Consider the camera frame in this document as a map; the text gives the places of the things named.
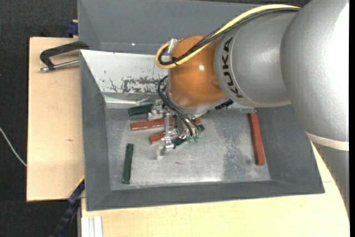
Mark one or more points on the pale wood flat board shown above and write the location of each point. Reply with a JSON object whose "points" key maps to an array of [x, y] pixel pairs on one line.
{"points": [[54, 125]]}

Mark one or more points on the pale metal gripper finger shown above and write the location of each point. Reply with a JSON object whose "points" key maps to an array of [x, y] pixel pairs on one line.
{"points": [[157, 116], [161, 152]]}

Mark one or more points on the dark green flat block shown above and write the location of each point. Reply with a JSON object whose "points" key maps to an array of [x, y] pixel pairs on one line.
{"points": [[138, 110], [127, 161], [179, 142]]}

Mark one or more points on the grey metal bin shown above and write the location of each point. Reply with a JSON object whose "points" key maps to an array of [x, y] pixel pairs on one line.
{"points": [[194, 172]]}

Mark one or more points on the red-brown flat block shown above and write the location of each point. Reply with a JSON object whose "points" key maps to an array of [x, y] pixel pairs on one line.
{"points": [[145, 125], [156, 138], [256, 141]]}

